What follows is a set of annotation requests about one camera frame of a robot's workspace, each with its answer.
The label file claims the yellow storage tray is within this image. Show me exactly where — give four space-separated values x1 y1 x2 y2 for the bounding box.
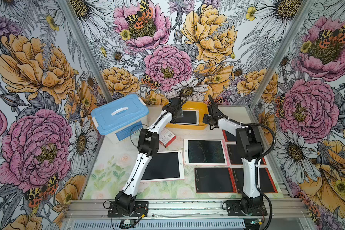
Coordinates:
166 101 208 130

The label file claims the red writing tablet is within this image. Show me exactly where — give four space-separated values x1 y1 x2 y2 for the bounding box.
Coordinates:
222 130 237 142
226 144 267 166
232 168 278 194
194 167 236 193

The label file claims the pink white writing tablet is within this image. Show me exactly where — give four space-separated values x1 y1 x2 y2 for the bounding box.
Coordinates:
184 139 228 166

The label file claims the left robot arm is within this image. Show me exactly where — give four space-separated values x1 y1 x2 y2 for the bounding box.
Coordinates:
113 96 187 216

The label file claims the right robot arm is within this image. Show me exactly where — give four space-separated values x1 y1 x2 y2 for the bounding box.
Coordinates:
203 101 264 215

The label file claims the blue lidded storage box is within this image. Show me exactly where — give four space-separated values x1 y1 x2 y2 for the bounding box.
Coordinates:
91 94 149 144

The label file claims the small red white carton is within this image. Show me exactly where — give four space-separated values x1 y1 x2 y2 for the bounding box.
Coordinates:
159 128 176 148

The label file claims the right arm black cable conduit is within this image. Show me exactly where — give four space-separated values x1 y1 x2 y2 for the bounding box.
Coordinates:
208 94 277 230

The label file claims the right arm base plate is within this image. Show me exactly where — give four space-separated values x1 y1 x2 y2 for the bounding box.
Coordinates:
224 200 267 217

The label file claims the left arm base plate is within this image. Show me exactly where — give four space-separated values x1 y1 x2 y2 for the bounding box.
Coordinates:
107 201 149 218

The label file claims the aluminium front rail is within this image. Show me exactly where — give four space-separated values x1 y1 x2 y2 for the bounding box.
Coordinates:
62 198 316 230

